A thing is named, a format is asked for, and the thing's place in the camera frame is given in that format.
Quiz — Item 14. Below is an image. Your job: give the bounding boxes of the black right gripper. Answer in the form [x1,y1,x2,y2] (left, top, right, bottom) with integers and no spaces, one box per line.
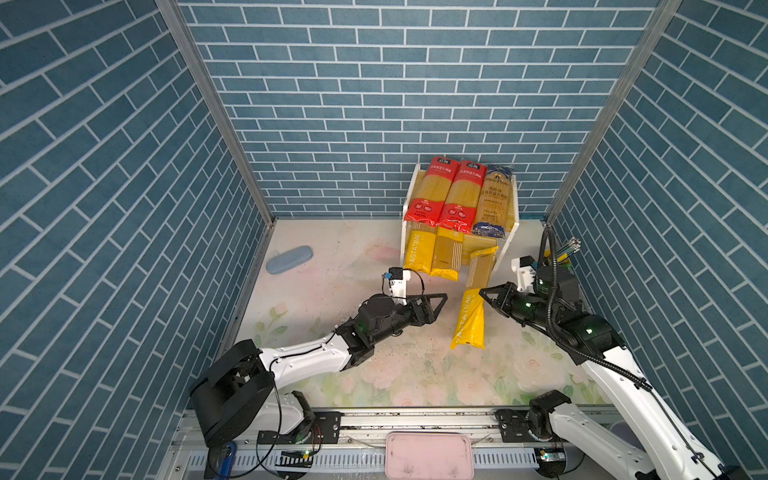
[478,280,557,331]

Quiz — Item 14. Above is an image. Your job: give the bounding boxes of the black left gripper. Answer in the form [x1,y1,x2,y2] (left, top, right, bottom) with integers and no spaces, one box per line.
[368,293,446,347]

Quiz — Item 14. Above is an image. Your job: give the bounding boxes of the yellow Pastatime bag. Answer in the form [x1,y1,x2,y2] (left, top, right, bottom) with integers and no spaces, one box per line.
[450,246,498,350]
[404,222,437,275]

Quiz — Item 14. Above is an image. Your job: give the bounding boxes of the yellow pasta bag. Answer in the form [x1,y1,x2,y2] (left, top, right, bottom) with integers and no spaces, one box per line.
[430,227,464,281]

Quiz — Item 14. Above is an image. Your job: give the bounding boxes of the blue MoliPasta spaghetti bag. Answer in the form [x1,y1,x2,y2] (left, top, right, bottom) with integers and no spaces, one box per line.
[472,165,513,238]

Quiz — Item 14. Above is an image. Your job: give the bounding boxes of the red spaghetti bag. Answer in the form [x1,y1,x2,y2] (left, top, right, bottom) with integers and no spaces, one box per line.
[404,157,460,227]
[437,160,487,234]

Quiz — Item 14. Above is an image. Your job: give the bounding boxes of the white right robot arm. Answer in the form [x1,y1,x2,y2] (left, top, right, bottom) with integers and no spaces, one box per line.
[479,271,747,479]

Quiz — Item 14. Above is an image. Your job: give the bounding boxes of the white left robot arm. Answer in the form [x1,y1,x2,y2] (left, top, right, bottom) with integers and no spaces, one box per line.
[190,293,448,449]

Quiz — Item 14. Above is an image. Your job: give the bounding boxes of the wooden two-tier shelf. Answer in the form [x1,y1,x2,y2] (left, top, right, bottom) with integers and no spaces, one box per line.
[400,157,520,280]

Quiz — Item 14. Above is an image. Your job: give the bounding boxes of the pens in cup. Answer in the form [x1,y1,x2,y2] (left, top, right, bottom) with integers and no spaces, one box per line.
[557,237,582,257]

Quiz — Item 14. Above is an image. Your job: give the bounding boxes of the pink tray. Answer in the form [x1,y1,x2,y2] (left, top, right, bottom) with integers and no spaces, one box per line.
[385,432,475,480]

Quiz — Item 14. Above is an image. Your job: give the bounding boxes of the blue glasses case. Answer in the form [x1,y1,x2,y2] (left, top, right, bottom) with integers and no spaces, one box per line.
[266,245,314,275]

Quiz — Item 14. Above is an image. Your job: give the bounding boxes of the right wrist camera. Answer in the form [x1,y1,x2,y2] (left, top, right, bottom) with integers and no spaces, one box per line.
[511,255,537,293]

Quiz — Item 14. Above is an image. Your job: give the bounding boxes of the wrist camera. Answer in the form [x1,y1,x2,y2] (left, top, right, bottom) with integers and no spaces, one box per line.
[511,255,537,293]
[381,267,425,302]

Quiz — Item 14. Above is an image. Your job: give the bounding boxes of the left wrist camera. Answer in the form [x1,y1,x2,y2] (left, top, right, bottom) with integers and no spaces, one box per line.
[381,267,425,302]

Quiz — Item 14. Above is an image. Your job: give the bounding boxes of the blue black handled tool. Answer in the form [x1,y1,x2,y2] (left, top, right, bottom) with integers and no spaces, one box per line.
[203,442,237,480]

